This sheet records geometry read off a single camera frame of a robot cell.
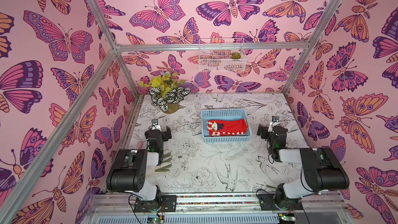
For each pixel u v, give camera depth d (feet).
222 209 2.39
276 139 2.36
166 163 2.82
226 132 3.11
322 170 1.49
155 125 2.61
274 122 2.61
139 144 3.01
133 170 1.51
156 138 2.34
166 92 2.93
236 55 3.02
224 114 3.46
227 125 3.12
